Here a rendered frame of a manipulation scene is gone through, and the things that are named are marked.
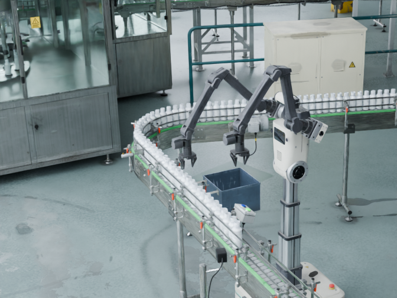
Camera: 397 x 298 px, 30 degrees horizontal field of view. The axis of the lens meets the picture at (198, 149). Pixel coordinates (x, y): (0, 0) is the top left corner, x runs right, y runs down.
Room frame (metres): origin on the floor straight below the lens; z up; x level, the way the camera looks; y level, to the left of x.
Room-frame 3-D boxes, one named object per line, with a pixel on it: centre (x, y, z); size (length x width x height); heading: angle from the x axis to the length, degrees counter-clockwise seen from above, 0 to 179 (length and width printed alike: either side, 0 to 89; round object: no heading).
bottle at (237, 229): (3.82, -0.21, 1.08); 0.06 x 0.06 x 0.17
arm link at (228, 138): (4.10, -0.21, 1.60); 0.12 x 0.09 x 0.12; 114
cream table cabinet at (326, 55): (8.65, -1.42, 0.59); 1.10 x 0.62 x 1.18; 96
